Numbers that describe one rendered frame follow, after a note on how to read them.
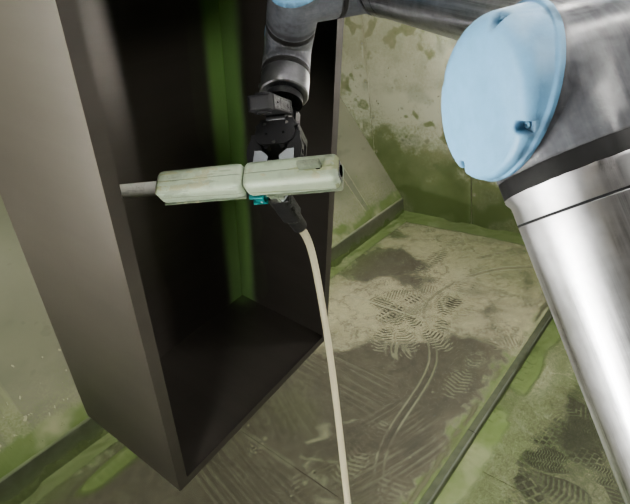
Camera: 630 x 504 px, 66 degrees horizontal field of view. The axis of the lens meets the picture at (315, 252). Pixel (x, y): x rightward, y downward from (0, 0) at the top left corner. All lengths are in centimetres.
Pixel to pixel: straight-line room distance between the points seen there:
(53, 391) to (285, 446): 85
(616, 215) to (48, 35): 61
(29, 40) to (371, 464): 146
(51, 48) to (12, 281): 147
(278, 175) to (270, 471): 120
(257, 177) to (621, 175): 53
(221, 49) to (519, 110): 105
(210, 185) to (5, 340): 137
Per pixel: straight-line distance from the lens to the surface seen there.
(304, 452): 178
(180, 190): 82
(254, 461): 180
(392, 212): 308
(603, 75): 37
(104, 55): 111
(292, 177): 75
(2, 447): 201
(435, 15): 71
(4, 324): 204
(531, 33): 36
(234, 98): 134
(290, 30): 90
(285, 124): 85
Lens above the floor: 141
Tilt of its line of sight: 28 degrees down
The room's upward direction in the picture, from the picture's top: 9 degrees counter-clockwise
